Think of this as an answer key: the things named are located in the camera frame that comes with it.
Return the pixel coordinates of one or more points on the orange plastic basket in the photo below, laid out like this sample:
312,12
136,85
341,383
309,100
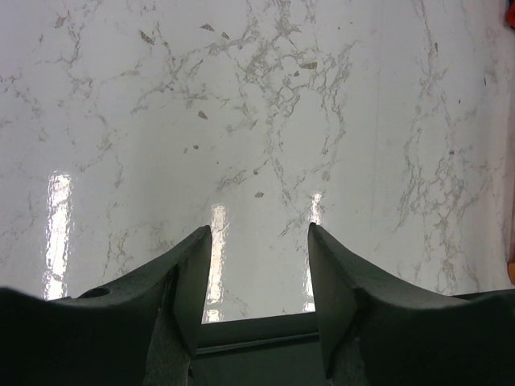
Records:
509,19

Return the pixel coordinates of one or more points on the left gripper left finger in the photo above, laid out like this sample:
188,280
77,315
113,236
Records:
140,329

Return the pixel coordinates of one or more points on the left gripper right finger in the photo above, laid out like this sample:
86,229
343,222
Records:
376,329

